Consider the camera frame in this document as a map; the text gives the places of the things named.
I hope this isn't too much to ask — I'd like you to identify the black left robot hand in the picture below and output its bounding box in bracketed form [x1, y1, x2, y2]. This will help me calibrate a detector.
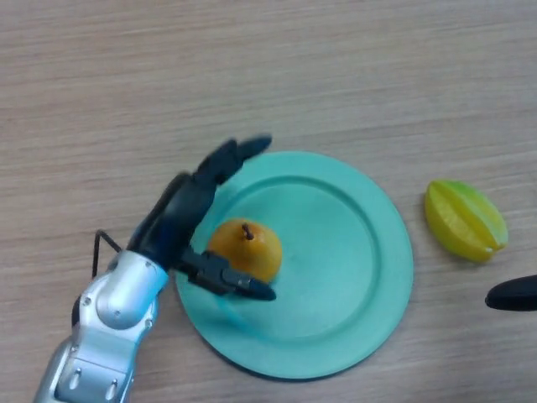
[125, 133, 278, 302]

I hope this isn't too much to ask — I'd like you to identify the yellow green starfruit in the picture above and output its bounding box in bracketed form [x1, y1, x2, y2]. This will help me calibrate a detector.
[424, 179, 509, 264]

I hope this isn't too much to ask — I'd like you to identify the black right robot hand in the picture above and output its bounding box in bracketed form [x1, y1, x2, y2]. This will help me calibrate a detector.
[484, 275, 537, 312]

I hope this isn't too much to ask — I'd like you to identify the green round plate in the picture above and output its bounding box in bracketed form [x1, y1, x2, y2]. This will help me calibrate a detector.
[174, 150, 415, 381]

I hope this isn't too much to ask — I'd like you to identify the yellow pear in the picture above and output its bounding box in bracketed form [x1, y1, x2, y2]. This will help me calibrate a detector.
[208, 217, 283, 285]

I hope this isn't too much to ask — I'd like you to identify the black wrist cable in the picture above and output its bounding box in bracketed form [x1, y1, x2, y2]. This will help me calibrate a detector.
[91, 229, 125, 279]

